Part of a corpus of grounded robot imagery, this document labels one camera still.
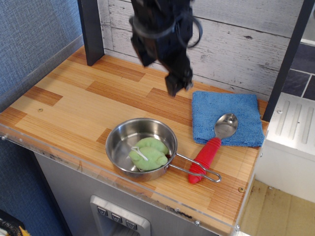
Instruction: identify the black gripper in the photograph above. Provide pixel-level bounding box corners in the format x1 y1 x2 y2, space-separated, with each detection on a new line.
129 14 194 96

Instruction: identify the green plush frog toy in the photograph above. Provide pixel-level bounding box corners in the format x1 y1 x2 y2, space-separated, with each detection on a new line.
128 137 169 172

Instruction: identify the stainless steel pot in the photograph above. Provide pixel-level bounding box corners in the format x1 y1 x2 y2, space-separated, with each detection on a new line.
105 118 221 183

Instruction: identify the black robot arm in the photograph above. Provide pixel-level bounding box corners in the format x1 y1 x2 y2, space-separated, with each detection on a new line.
129 0 193 96

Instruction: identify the blue folded cloth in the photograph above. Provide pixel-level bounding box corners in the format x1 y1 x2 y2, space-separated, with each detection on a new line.
192 91 265 147

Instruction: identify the white ridged cabinet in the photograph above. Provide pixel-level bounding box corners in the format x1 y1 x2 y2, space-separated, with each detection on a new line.
255 93 315 202

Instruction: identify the clear acrylic edge guard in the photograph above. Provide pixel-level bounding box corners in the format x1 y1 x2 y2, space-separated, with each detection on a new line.
0 116 260 236

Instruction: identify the grey toy dishwasher front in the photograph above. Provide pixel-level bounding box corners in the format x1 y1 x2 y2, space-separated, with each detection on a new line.
35 154 234 236

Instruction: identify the silver control panel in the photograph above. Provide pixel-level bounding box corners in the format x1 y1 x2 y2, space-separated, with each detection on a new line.
90 195 151 236

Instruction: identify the red handled metal spoon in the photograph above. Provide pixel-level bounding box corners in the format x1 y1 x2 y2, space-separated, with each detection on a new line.
188 114 238 184

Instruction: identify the left dark frame post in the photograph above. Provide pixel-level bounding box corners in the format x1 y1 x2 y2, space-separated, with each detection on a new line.
77 0 104 66

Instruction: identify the dark frame post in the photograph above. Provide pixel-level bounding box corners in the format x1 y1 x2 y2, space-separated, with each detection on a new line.
77 0 104 66
262 0 315 122

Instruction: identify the right dark frame post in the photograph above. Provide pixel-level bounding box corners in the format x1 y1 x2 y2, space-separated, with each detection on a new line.
262 0 315 122

